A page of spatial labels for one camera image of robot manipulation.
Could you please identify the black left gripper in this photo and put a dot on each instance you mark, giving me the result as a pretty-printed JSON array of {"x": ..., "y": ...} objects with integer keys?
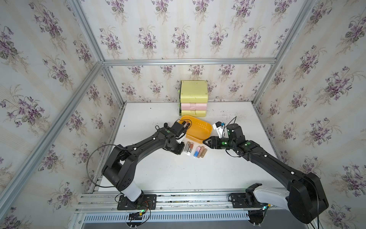
[{"x": 180, "y": 150}]

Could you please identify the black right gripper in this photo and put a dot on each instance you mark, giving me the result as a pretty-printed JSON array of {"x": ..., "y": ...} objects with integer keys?
[{"x": 212, "y": 139}]

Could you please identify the silver lipstick tube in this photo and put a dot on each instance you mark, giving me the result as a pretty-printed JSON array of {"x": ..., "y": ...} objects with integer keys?
[{"x": 186, "y": 148}]

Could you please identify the brown lipstick tube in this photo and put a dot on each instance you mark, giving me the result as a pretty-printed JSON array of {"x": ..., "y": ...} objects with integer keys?
[{"x": 203, "y": 153}]

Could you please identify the yellow storage tray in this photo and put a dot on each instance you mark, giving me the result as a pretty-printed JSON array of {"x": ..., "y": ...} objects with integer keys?
[{"x": 199, "y": 130}]

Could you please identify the red white lipstick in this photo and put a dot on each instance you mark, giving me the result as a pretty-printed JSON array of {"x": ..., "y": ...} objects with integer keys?
[{"x": 190, "y": 148}]

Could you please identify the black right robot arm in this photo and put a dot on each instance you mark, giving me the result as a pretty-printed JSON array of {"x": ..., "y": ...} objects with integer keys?
[{"x": 303, "y": 196}]

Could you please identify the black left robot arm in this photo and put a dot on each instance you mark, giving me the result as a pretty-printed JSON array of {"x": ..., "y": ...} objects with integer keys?
[{"x": 121, "y": 164}]

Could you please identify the rose gold lipstick tube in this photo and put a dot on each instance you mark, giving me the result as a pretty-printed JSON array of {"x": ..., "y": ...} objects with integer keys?
[{"x": 200, "y": 151}]

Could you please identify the blue lipstick tube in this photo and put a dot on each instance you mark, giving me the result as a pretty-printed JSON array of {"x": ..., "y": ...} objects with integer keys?
[{"x": 197, "y": 151}]

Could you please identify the green pink drawer box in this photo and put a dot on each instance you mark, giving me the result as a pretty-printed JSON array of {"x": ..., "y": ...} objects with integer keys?
[{"x": 193, "y": 98}]

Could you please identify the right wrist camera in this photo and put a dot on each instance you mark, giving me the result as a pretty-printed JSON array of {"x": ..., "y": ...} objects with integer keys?
[{"x": 219, "y": 128}]

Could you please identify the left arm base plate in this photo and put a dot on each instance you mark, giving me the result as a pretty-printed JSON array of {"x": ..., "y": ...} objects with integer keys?
[{"x": 144, "y": 202}]

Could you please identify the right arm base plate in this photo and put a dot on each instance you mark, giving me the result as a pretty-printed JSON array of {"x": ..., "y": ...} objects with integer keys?
[{"x": 246, "y": 200}]

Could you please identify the aluminium rail frame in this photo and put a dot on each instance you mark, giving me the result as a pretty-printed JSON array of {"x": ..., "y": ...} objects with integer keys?
[{"x": 163, "y": 206}]

